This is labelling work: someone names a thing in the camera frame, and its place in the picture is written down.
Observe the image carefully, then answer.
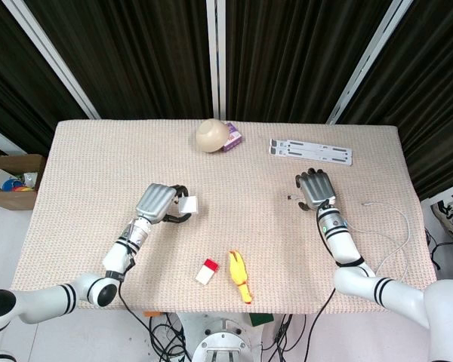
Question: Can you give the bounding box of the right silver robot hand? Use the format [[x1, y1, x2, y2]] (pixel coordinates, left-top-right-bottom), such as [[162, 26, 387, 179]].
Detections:
[[294, 167, 338, 211]]

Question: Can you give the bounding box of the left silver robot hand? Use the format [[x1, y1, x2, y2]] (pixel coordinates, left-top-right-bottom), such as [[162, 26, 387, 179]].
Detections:
[[134, 183, 193, 225]]

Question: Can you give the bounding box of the white cable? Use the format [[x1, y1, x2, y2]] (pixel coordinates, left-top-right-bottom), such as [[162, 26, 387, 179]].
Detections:
[[345, 201, 412, 283]]

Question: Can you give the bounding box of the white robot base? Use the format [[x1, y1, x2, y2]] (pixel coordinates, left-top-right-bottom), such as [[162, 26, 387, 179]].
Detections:
[[176, 312, 266, 362]]

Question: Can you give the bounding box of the silver folding stand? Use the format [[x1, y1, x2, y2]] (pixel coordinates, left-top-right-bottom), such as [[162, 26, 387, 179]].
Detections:
[[267, 138, 354, 167]]

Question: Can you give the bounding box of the beige woven tablecloth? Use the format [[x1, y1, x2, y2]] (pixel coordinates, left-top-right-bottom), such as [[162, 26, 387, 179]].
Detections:
[[11, 119, 445, 314]]

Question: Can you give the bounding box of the beige bowl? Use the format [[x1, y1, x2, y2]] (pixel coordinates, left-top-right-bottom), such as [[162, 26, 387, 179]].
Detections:
[[195, 118, 229, 154]]

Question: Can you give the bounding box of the red and white box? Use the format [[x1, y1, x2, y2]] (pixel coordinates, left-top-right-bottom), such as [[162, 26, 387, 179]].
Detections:
[[195, 258, 220, 286]]

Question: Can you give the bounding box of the small purple box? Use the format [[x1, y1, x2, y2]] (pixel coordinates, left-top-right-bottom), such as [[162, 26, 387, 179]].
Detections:
[[222, 121, 244, 153]]

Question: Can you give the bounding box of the yellow rubber chicken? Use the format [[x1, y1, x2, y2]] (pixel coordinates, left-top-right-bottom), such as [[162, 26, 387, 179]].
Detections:
[[227, 250, 255, 305]]

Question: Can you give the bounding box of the black curtain panel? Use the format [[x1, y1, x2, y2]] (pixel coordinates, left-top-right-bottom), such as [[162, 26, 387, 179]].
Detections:
[[0, 0, 88, 156], [223, 0, 393, 124], [25, 0, 217, 121], [338, 0, 453, 201]]

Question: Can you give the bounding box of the green block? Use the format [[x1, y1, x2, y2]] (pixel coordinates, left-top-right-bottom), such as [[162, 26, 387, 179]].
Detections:
[[248, 313, 275, 327]]

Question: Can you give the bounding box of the cardboard box with clutter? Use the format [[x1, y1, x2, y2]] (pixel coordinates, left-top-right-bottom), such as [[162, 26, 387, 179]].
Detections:
[[0, 140, 47, 211]]

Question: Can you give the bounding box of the black floor cable bundle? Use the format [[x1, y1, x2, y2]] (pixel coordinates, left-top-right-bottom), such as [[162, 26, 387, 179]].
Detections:
[[266, 312, 309, 362], [146, 312, 194, 362]]

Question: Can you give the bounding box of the white frame post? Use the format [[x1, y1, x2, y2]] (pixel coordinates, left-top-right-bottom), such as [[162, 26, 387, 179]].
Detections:
[[2, 0, 101, 120], [325, 0, 414, 125], [206, 0, 228, 121]]

